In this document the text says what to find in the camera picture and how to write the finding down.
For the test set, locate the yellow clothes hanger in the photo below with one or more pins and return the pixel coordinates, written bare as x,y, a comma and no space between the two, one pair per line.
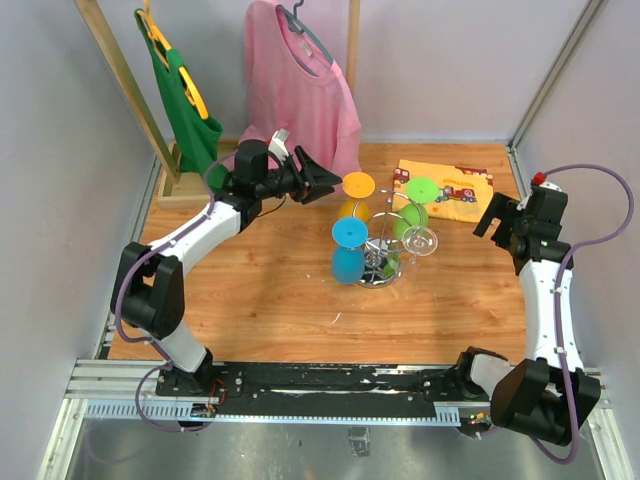
161,47

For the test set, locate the aluminium frame rail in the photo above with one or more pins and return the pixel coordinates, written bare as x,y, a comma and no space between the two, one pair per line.
124,419

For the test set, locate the wooden clothes rack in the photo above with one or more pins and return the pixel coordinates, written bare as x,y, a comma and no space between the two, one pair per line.
176,191

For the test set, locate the orange plastic wine glass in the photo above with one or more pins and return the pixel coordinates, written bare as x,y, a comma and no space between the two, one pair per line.
357,186

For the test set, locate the blue plastic wine glass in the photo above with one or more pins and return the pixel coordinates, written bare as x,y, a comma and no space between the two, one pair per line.
348,262

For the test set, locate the green plastic wine glass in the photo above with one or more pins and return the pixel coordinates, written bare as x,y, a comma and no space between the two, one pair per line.
420,191

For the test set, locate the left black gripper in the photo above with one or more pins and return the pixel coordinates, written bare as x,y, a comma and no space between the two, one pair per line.
322,179

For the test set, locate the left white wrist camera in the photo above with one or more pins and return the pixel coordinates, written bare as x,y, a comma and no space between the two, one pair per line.
277,145

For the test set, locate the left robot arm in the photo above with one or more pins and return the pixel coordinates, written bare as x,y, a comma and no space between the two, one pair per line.
149,290

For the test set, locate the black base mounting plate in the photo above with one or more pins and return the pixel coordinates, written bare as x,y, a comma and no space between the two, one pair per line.
326,390

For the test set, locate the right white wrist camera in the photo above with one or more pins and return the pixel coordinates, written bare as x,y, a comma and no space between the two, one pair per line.
540,179

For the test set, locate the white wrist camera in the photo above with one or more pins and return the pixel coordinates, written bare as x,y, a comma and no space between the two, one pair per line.
277,145
540,179

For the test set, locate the chrome wine glass rack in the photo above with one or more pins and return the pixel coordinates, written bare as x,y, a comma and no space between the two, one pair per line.
385,256

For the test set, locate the yellow printed folded cloth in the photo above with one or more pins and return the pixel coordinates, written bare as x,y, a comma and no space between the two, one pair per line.
464,192

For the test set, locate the pink t-shirt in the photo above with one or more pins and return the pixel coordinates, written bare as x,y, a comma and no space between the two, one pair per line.
320,114

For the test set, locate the clear wine glass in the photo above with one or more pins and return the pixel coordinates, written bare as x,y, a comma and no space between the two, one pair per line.
419,241

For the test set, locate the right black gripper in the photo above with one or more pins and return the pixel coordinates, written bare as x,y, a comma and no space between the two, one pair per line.
503,208

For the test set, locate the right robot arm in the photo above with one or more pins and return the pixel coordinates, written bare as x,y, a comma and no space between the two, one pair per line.
547,395

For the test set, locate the green vest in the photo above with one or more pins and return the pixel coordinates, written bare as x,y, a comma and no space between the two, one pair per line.
197,139

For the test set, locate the grey clothes hanger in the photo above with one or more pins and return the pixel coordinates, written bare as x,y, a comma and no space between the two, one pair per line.
300,44

